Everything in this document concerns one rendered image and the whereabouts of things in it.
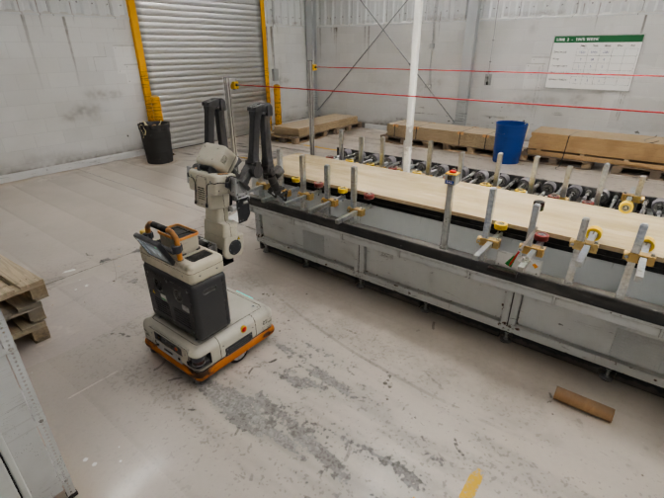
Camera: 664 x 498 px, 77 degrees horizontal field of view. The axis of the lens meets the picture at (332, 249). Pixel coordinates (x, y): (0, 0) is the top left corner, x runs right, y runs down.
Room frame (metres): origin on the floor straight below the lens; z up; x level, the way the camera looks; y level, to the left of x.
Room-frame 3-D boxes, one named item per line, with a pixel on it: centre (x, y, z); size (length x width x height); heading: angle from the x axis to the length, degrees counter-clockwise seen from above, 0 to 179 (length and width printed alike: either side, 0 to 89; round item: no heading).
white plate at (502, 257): (2.22, -1.11, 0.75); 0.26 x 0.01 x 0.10; 52
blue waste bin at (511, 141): (7.70, -3.25, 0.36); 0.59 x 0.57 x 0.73; 142
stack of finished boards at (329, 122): (10.64, 0.32, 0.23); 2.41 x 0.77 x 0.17; 144
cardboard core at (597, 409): (1.80, -1.46, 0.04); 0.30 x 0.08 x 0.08; 52
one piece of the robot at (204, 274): (2.34, 0.92, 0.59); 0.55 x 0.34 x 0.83; 52
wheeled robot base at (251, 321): (2.42, 0.86, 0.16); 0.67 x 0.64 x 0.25; 142
